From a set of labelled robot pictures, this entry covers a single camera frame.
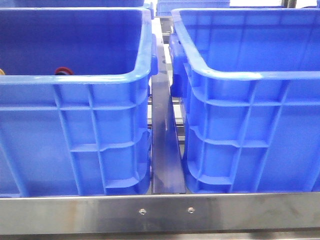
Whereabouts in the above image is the red mushroom push button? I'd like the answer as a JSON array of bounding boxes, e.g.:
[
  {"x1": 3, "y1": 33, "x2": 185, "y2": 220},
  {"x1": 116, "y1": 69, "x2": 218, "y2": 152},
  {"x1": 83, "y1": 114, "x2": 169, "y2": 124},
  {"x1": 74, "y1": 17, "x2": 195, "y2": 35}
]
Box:
[{"x1": 54, "y1": 66, "x2": 74, "y2": 75}]

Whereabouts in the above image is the blue plastic crate left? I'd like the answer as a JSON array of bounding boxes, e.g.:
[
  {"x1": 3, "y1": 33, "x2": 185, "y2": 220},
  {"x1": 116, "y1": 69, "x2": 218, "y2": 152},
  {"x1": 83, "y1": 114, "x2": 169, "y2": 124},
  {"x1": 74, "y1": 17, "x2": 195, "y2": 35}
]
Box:
[{"x1": 0, "y1": 7, "x2": 158, "y2": 198}]

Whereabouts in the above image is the blue plastic crate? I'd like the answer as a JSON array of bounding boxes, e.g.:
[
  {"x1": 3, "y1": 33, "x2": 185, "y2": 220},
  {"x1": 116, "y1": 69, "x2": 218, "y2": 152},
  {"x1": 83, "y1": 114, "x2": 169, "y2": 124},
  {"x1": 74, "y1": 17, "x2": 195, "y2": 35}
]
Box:
[
  {"x1": 0, "y1": 7, "x2": 158, "y2": 198},
  {"x1": 170, "y1": 8, "x2": 320, "y2": 194}
]

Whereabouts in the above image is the blue plastic crate right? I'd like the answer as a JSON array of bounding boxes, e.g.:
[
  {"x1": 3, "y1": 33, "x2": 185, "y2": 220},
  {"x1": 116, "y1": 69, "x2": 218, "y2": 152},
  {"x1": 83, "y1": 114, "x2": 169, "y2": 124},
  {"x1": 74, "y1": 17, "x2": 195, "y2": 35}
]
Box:
[{"x1": 170, "y1": 8, "x2": 320, "y2": 194}]

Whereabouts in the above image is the blue crate rear right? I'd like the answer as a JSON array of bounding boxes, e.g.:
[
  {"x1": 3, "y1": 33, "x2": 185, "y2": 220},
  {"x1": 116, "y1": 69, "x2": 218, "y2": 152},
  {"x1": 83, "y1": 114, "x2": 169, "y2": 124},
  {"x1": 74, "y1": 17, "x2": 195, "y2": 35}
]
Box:
[{"x1": 156, "y1": 0, "x2": 230, "y2": 17}]

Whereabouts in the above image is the yellow mushroom push button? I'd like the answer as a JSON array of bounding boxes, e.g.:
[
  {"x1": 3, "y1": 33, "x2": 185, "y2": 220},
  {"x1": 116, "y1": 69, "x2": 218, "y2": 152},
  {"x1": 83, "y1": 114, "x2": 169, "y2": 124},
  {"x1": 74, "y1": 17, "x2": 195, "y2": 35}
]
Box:
[{"x1": 0, "y1": 69, "x2": 6, "y2": 76}]

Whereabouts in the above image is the blue crate rear left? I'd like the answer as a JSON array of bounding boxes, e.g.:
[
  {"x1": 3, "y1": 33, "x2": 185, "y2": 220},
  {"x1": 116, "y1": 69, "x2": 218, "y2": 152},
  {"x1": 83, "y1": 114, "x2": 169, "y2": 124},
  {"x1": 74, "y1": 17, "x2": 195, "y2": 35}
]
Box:
[{"x1": 0, "y1": 0, "x2": 154, "y2": 19}]

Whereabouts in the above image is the left rail screw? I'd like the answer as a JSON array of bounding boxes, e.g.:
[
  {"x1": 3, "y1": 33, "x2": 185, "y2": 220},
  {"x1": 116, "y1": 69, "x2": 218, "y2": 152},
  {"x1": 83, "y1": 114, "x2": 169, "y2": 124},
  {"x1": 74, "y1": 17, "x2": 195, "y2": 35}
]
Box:
[{"x1": 139, "y1": 208, "x2": 147, "y2": 215}]

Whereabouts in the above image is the rail screw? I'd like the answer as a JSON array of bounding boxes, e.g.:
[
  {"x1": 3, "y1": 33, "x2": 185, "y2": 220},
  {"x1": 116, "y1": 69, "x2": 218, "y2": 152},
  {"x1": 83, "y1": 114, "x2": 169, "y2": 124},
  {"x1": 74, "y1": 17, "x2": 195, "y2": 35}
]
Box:
[
  {"x1": 187, "y1": 207, "x2": 195, "y2": 214},
  {"x1": 139, "y1": 208, "x2": 147, "y2": 215}
]

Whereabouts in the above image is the right rail screw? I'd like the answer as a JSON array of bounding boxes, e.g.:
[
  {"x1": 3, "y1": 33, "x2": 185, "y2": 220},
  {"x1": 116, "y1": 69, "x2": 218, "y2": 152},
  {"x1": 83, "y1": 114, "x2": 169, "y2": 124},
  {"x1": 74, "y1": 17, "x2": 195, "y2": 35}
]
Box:
[{"x1": 187, "y1": 207, "x2": 195, "y2": 214}]

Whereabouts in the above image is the stainless steel front rail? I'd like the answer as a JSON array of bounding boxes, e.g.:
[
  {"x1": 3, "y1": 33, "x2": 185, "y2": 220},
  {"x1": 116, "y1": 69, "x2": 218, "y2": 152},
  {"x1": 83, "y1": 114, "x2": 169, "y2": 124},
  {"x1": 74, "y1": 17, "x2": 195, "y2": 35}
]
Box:
[{"x1": 0, "y1": 192, "x2": 320, "y2": 235}]

